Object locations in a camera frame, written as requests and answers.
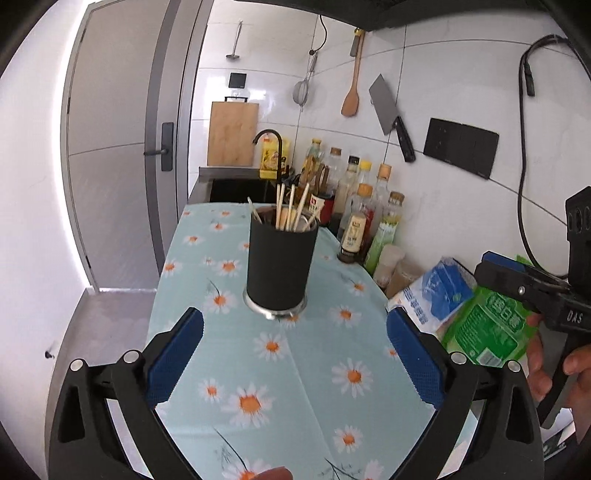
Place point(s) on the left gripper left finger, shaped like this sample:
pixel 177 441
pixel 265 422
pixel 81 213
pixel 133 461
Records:
pixel 167 355

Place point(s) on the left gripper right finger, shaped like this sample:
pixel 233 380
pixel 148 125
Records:
pixel 422 355

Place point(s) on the person's left hand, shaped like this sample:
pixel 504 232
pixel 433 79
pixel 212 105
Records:
pixel 277 473

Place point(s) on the green package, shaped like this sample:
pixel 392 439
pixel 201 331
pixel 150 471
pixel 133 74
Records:
pixel 489 329

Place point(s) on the blue white salt bag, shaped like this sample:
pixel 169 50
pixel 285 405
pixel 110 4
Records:
pixel 434 299

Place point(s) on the brown spice jar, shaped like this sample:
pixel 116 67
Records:
pixel 405 274

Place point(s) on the daisy print tablecloth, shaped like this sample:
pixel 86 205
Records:
pixel 322 393

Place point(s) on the beige seasoning jar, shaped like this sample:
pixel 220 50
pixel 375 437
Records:
pixel 391 255

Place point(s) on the green seasoning bag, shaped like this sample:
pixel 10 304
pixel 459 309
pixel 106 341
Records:
pixel 384 236

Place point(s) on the black utensil holder cup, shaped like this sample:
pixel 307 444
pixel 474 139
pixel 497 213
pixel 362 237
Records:
pixel 278 266

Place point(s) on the dark soy sauce bottle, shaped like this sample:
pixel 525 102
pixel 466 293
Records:
pixel 352 239

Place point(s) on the red label jar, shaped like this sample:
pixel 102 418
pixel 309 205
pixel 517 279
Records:
pixel 323 204

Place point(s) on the clear oil bottle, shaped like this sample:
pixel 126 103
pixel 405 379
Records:
pixel 345 184

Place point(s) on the bamboo chopstick long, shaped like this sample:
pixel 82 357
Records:
pixel 288 212

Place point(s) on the black faucet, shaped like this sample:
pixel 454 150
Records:
pixel 275 134

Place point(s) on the yellow detergent bottle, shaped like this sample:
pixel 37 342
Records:
pixel 269 159

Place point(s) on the wooden cutting board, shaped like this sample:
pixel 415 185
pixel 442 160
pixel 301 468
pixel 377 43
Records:
pixel 232 127

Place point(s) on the hanging wooden spatula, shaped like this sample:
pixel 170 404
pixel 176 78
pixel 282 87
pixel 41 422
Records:
pixel 350 105

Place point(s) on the grey door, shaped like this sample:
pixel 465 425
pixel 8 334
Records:
pixel 133 67

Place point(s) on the hanging cleaver knife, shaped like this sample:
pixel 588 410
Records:
pixel 390 117

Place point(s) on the hanging mesh strainer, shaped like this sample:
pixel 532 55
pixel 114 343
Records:
pixel 300 91

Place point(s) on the hanging metal ladle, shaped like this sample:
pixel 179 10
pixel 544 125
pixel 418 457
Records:
pixel 233 55

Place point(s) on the black wall panel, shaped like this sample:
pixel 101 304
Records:
pixel 469 148

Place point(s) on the black door handle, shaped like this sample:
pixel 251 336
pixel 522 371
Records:
pixel 165 151

